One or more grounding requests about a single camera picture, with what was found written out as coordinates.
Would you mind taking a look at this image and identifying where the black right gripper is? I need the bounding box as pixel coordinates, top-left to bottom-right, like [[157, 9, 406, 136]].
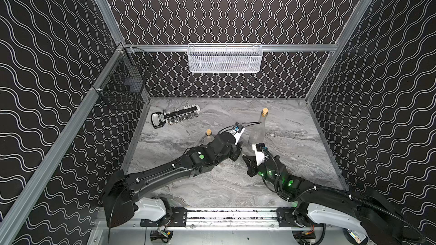
[[243, 154, 279, 190]]

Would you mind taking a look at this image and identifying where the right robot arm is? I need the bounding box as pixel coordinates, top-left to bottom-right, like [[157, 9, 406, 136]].
[[243, 155, 426, 245]]

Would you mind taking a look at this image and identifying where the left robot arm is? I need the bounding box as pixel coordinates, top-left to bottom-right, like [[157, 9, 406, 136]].
[[102, 132, 242, 228]]

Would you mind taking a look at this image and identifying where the tall clear corked bottle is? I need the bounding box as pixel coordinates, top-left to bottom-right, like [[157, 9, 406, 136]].
[[248, 108, 269, 150]]

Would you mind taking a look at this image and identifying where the clear bottle with orange label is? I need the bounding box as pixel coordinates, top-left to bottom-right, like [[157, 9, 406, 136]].
[[203, 129, 214, 145]]

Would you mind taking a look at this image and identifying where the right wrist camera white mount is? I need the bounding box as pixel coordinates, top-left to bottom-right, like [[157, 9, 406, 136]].
[[252, 143, 265, 166]]

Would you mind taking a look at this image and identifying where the metal base rail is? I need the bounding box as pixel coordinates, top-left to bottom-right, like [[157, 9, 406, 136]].
[[139, 206, 328, 230]]

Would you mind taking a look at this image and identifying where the white wire mesh basket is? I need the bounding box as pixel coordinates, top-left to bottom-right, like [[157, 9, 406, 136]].
[[187, 43, 263, 73]]

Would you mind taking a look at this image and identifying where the black wire basket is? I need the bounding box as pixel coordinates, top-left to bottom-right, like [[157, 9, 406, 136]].
[[97, 46, 156, 111]]

